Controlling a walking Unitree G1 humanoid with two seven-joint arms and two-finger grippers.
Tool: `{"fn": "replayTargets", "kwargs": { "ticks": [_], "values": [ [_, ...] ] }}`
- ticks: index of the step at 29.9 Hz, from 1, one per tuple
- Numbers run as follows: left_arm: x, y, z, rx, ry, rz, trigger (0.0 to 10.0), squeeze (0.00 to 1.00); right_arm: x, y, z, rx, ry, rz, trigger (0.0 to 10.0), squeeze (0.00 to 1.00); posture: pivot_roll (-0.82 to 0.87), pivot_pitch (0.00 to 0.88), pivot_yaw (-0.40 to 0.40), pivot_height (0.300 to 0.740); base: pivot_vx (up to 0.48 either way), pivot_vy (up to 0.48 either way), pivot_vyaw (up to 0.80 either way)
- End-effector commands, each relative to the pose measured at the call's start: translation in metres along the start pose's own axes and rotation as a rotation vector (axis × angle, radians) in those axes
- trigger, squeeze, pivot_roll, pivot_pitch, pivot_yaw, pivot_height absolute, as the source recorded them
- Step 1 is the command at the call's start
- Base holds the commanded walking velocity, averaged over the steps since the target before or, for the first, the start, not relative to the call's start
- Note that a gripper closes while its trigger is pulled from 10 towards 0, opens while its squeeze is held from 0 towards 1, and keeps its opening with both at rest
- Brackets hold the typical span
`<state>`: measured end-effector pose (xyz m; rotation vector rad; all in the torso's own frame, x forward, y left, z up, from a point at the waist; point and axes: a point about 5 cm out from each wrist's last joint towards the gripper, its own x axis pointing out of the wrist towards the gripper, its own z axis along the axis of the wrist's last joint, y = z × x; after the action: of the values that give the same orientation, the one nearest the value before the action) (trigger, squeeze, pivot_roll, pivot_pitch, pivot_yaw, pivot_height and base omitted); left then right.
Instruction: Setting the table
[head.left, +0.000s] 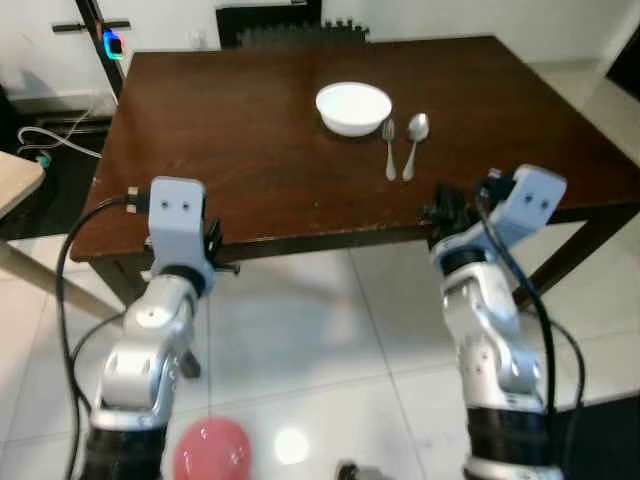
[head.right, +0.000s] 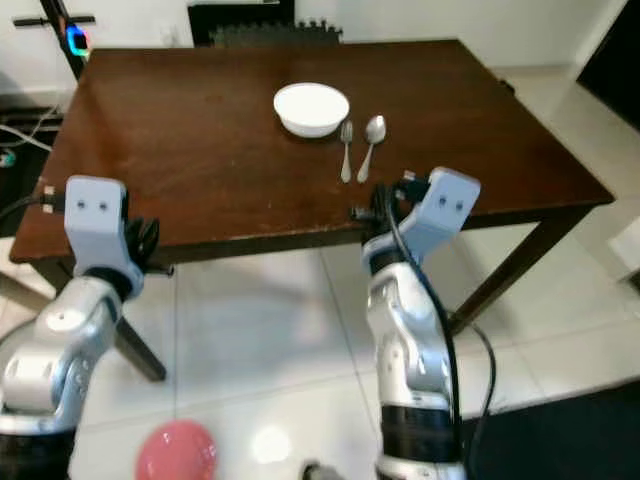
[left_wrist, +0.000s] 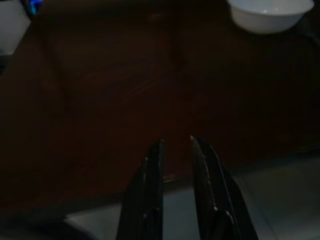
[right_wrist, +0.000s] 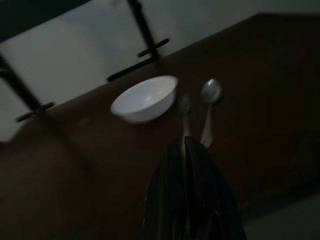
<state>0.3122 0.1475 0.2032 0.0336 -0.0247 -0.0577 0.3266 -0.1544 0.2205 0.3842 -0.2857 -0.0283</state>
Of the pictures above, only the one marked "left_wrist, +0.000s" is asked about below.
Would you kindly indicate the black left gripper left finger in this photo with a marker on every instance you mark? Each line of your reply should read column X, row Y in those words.
column 147, row 190

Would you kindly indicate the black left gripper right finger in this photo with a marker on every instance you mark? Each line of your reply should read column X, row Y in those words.
column 215, row 190

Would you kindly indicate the white ceramic bowl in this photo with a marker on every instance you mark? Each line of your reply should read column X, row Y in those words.
column 265, row 21

